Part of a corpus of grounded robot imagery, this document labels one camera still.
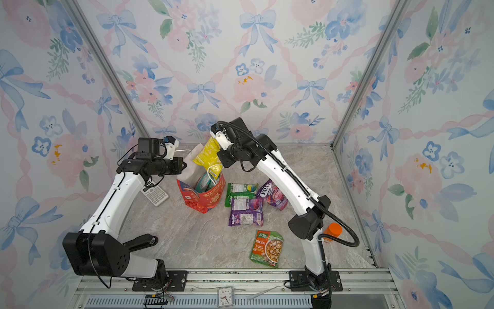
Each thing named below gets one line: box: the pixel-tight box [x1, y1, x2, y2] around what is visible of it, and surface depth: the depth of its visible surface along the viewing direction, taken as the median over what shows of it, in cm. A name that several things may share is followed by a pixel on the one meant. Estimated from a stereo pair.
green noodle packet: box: [249, 229, 285, 268], surface depth 83 cm
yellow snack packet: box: [192, 136, 224, 180], surface depth 76 cm
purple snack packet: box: [228, 197, 264, 227], surface depth 91 cm
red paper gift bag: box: [176, 143, 226, 214], surface depth 84 cm
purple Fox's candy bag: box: [256, 178, 289, 212], surface depth 97 cm
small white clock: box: [216, 285, 235, 309], surface depth 71 cm
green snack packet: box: [224, 182, 259, 208], surface depth 99 cm
